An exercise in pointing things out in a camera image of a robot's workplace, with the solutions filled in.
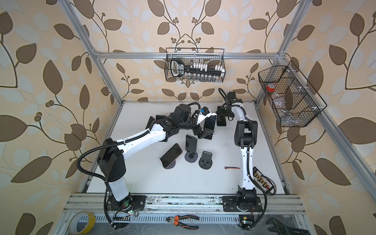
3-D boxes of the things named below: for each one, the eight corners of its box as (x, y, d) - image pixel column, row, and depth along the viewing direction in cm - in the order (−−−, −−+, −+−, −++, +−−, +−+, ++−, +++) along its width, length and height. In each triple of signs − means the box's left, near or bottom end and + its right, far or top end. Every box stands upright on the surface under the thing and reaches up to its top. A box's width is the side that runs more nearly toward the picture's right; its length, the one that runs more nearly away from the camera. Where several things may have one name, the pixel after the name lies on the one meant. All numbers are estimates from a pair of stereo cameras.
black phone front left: (166, 171, 86) (162, 163, 77) (161, 161, 90) (157, 152, 81) (184, 160, 90) (183, 152, 81) (179, 151, 94) (177, 142, 85)
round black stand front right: (198, 166, 89) (199, 160, 81) (203, 156, 93) (204, 149, 85) (208, 171, 87) (210, 165, 79) (213, 161, 91) (214, 154, 83)
